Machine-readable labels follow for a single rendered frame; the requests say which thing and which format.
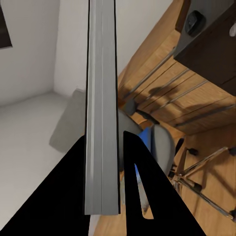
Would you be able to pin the mouse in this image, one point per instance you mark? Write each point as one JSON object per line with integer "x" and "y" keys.
{"x": 192, "y": 21}

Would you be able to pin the folder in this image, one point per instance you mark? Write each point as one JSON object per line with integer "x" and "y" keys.
{"x": 145, "y": 136}

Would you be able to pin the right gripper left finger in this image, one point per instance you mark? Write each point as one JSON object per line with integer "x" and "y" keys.
{"x": 56, "y": 207}

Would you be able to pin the notebook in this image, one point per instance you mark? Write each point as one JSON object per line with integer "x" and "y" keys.
{"x": 101, "y": 185}

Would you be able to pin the swivel chair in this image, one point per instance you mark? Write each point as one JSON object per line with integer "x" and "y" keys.
{"x": 71, "y": 127}

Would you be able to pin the desk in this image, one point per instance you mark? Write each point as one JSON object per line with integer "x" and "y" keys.
{"x": 213, "y": 13}

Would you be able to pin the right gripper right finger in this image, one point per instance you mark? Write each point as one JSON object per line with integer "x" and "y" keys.
{"x": 171, "y": 215}

